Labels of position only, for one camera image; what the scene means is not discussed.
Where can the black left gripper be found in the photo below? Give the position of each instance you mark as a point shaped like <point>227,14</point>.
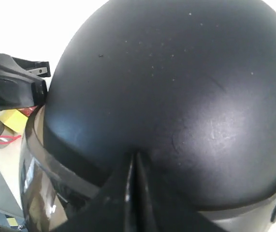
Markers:
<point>22,83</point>

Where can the yellow box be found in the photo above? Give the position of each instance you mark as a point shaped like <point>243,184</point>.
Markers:
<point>14,120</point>

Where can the black helmet with tinted visor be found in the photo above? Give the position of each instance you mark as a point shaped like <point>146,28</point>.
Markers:
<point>189,84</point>

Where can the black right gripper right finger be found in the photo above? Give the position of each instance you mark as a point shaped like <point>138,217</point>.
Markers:
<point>156,207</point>

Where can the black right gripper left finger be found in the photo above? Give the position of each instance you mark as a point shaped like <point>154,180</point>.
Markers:
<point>113,208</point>

